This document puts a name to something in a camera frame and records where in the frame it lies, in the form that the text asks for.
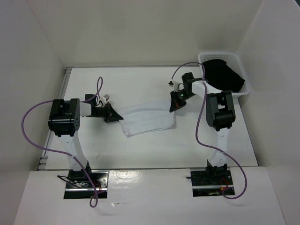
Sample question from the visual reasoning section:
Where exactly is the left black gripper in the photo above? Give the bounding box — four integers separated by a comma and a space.
93, 102, 123, 123

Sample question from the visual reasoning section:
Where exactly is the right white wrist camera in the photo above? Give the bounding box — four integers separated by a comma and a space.
168, 80, 183, 92

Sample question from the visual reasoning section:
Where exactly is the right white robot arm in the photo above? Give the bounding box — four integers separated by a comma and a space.
169, 72, 236, 185

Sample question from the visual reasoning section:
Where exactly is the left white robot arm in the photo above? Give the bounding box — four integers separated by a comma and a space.
48, 94, 123, 188

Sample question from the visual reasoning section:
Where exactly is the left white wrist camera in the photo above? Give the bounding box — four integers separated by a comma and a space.
99, 94, 110, 106

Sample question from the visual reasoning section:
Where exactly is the white skirt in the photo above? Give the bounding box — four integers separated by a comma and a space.
117, 98, 176, 137

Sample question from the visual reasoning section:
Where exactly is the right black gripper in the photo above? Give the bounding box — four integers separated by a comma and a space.
171, 89, 196, 112

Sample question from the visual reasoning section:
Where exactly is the white plastic basket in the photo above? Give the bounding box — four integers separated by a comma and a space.
198, 52, 251, 98

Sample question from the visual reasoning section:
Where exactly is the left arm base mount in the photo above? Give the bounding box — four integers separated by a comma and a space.
57, 170, 109, 199

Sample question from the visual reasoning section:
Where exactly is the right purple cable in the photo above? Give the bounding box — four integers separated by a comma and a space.
171, 61, 248, 200

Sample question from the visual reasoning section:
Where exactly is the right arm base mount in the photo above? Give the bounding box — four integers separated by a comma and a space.
186, 161, 235, 197

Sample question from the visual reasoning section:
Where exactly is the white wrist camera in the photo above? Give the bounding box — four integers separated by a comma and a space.
168, 80, 183, 92
99, 94, 110, 106

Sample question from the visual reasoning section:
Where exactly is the black skirt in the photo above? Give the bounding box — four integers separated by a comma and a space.
202, 59, 245, 93

